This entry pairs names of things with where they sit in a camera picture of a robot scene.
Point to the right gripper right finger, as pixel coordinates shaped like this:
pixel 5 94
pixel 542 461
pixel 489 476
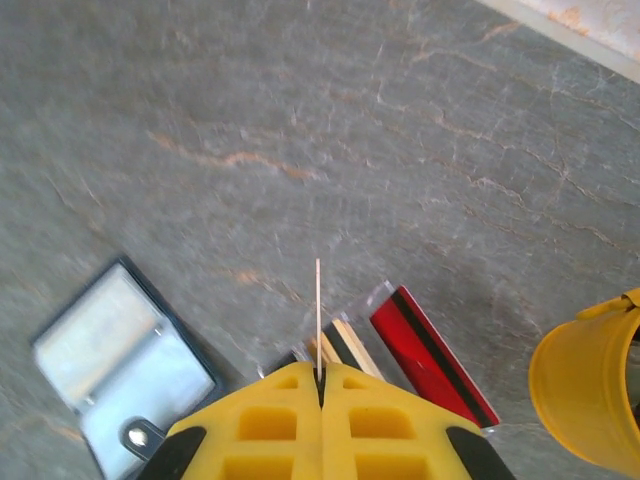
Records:
pixel 390 425

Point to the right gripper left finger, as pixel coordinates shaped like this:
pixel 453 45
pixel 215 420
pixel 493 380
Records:
pixel 260 425

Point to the aluminium table edge rail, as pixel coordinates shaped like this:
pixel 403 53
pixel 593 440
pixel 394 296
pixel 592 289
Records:
pixel 575 42

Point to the yellow pen bucket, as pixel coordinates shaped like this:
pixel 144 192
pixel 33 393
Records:
pixel 580 380

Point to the blue card holder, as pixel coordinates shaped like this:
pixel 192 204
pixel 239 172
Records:
pixel 125 350

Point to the red box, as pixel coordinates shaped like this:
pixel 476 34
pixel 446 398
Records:
pixel 425 360

